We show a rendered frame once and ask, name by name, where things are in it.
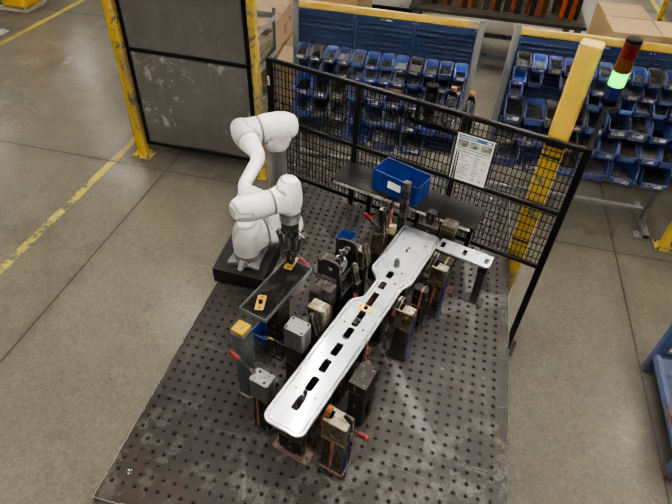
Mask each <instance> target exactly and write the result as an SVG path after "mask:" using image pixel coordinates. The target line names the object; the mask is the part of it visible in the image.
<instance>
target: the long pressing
mask: <svg viewBox="0 0 672 504"><path fill-rule="evenodd" d="M403 237H404V238H403ZM439 242H440V240H439V238H438V237H436V236H434V235H431V234H429V233H426V232H423V231H421V230H418V229H415V228H413V227H410V226H407V225H405V226H403V227H401V229H400V230H399V231H398V233H397V234H396V235H395V237H394V238H393V239H392V241H391V242H390V243H389V244H388V246H387V247H386V248H385V250H384V251H383V252H382V254H381V255H380V256H379V258H378V259H377V260H376V261H375V263H374V264H373V265H372V272H373V275H374V277H375V279H376V280H375V282H374V283H373V285H372V286H371V287H370V289H369V290H368V291H367V293H366V294H365V295H364V296H362V297H356V298H352V299H350V300H348V302H347V303H346V304H345V306H344V307H343V308H342V310H341V311H340V312H339V313H338V315H337V316H336V317H335V319H334V320H333V321H332V323H331V324H330V325H329V327H328V328H327V329H326V331H325V332H324V333H323V335H322V336H321V337H320V338H319V340H318V341H317V342H316V344H315V345H314V346H313V348H312V349H311V350H310V352H309V353H308V354H307V356H306V357H305V358H304V360H303V361H302V362H301V363H300V365H299V366H298V367H297V369H296V370H295V371H294V373H293V374H292V375H291V377H290V378H289V379H288V381H287V382H286V383H285V385H284V386H283V387H282V389H281V390H280V391H279V392H278V394H277V395H276V396H275V398H274V399H273V400H272V402H271V403H270V404H269V406H268V407H267V408H266V410H265V412H264V419H265V421H266V422H267V423H268V424H270V425H272V426H274V427H275V428H277V429H279V430H281V431H282V432H284V433H286V434H288V435H289V436H291V437H293V438H302V437H304V436H305V435H306V434H307V432H308V431H309V429H310V428H311V426H312V425H313V423H314V422H315V420H316V419H317V417H318V416H319V414H320V413H321V411H322V410H323V408H324V407H325V405H326V404H327V402H328V401H329V399H330V398H331V396H332V395H333V393H334V392H335V390H336V389H337V387H338V386H339V384H340V383H341V381H342V380H343V378H344V377H345V375H346V374H347V372H348V371H349V369H350V368H351V366H352V365H353V363H354V362H355V360H356V359H357V357H358V356H359V354H360V353H361V351H362V350H363V349H364V347H365V346H366V344H367V343H368V341H369V340H370V338H371V337H372V335H373V334H374V332H375V331H376V329H377V328H378V326H379V325H380V323H381V322H382V320H383V319H384V317H385V316H386V314H387V313H388V311H389V310H390V308H391V307H392V305H393V304H394V302H395V301H396V299H397V298H398V296H399V295H400V293H401V292H402V291H403V290H405V289H407V288H409V287H410V286H412V284H413V283H414V281H415V280H416V278H417V277H418V275H419V274H420V272H421V271H422V269H423V268H424V266H425V265H426V263H427V262H428V260H429V258H430V257H431V255H432V254H433V252H434V251H435V249H436V247H437V245H438V244H439ZM425 246H426V247H425ZM408 247H410V249H408ZM406 249H408V252H406ZM396 258H399V259H400V267H398V268H395V267H394V266H393V265H394V260H395V259H396ZM388 272H393V273H394V275H393V276H392V278H390V279H389V278H387V277H386V275H387V274H388ZM401 273H403V274H401ZM381 282H385V283H387V285H386V286H385V288H384V289H383V290H381V289H379V288H378V286H379V285H380V283H381ZM394 283H395V284H394ZM373 293H378V294H379V296H378V298H377V299H376V300H375V302H374V303H373V305H372V306H371V307H372V308H375V311H374V313H373V314H369V313H367V312H366V315H365V316H364V317H363V319H362V320H361V322H360V323H359V324H358V326H357V327H355V326H353V325H351V324H352V322H353V321H354V319H355V318H356V317H357V315H358V314H359V313H360V311H363V310H361V309H358V308H357V305H358V304H359V303H360V302H361V303H363V304H366V303H367V301H368V300H369V299H370V297H371V296H372V295H373ZM344 321H345V322H344ZM348 328H352V329H354V332H353V333H352V334H351V336H350V337H349V339H348V340H346V339H343V338H342V336H343V335H344V333H345V332H346V331H347V329H348ZM362 329H363V331H362ZM337 343H340V344H342V345H343V347H342V349H341V350H340V351H339V353H338V354H337V355H336V356H334V355H332V354H331V351H332V350H333V349H334V347H335V346H336V344H337ZM321 352H322V354H321ZM326 359H328V360H330V361H331V364H330V365H329V367H328V368H327V370H326V371H325V372H324V373H321V372H319V371H318V369H319V368H320V367H321V365H322V364H323V362H324V361H325V360H326ZM313 377H316V378H318V379H319V381H318V382H317V384H316V385H315V387H314V388H313V390H312V391H308V394H307V396H305V395H303V394H302V393H303V389H305V387H306V386H307V385H308V383H309V382H310V380H311V379H312V378H313ZM295 387H296V389H295ZM300 395H302V396H303V397H306V399H305V401H304V402H303V404H302V405H301V407H300V408H299V409H298V410H297V411H295V410H293V409H292V408H291V407H292V405H293V404H294V403H295V401H296V400H297V399H298V397H299V396H300ZM314 398H316V399H314Z"/></svg>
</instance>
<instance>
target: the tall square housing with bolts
mask: <svg viewBox="0 0 672 504"><path fill-rule="evenodd" d="M310 343H311V324H309V323H307V322H305V321H303V320H301V319H299V318H297V317H295V316H292V317H291V318H290V320H289V321H288V322H287V323H286V324H285V326H284V344H285V345H287V346H289V347H290V349H289V348H288V347H286V358H287V360H286V361H285V362H286V380H285V383H286V382H287V381H288V379H289V378H290V377H291V375H292V374H293V373H294V371H295V370H296V369H297V367H298V366H299V365H300V363H301V362H302V361H303V360H304V358H305V357H306V356H307V354H308V353H309V345H310Z"/></svg>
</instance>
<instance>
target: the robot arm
mask: <svg viewBox="0 0 672 504"><path fill-rule="evenodd" d="M230 129H231V136H232V139H233V140H234V142H235V144H236V145H237V146H238V147H239V148H240V149H241V150H242V151H243V152H245V153H246V154H247V155H249V156H250V157H251V158H250V161H249V163H248V165H247V167H246V168H245V170H244V172H243V174H242V176H241V178H240V180H239V183H238V195H237V197H235V198H234V199H233V200H232V201H231V202H230V204H229V212H230V214H231V216H232V218H233V219H235V220H236V221H235V223H234V226H233V230H232V243H233V248H234V252H233V254H232V255H231V257H230V258H229V259H228V264H235V265H238V271H242V270H243V269H244V268H245V267H248V268H251V269H254V270H259V266H260V263H261V261H262V259H263V257H264V255H265V253H266V252H267V251H268V247H267V246H268V245H270V244H275V243H279V244H280V248H281V249H284V255H285V256H286V263H288V262H289V260H290V248H289V239H291V244H292V252H291V265H293V264H294V262H295V258H296V256H297V253H299V252H300V250H301V247H302V242H303V239H304V237H305V235H302V234H300V232H301V231H302V228H303V219H302V216H301V206H302V201H303V195H302V187H301V183H300V181H299V180H298V178H297V177H296V176H294V175H290V174H287V148H288V146H289V143H290V141H291V138H292V137H294V136H295V135H296V134H297V133H298V130H299V125H298V121H297V118H296V117H295V115H294V114H291V113H289V112H285V111H275V112H269V113H264V114H261V115H258V116H253V117H248V118H236V119H234V120H233V121H232V123H231V126H230ZM261 144H263V146H264V148H265V149H266V156H267V171H268V185H269V189H268V190H262V189H259V188H257V187H255V186H252V184H253V182H254V180H255V179H256V177H257V175H258V174H259V172H260V170H261V168H262V167H263V164H264V161H265V153H264V150H263V147H262V145H261ZM297 236H299V241H298V246H297V243H296V237H297Z"/></svg>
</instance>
